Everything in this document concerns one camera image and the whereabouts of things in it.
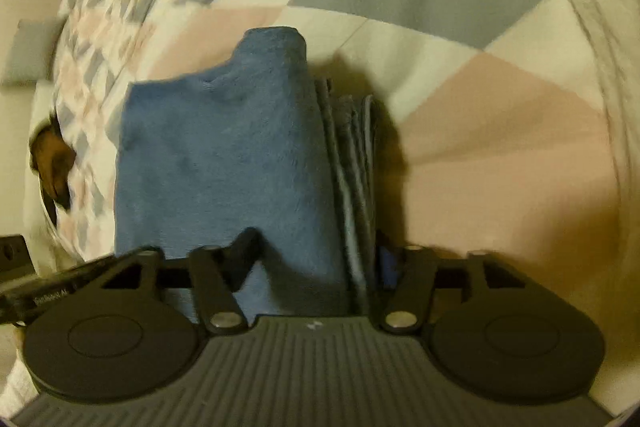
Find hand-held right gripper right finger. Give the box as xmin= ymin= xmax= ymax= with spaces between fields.
xmin=375 ymin=232 xmax=532 ymax=336

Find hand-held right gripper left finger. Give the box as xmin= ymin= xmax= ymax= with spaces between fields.
xmin=100 ymin=227 xmax=263 ymax=336

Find blue denim jeans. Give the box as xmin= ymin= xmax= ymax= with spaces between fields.
xmin=114 ymin=27 xmax=386 ymax=324

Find dark brown object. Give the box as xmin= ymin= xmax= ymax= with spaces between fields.
xmin=29 ymin=127 xmax=78 ymax=212

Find white bed sheet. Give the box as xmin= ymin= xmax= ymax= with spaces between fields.
xmin=25 ymin=83 xmax=117 ymax=274

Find patchwork diamond pattern quilt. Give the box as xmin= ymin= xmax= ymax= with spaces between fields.
xmin=52 ymin=0 xmax=631 ymax=408

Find grey cushion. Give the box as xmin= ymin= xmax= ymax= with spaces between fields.
xmin=0 ymin=19 xmax=67 ymax=86

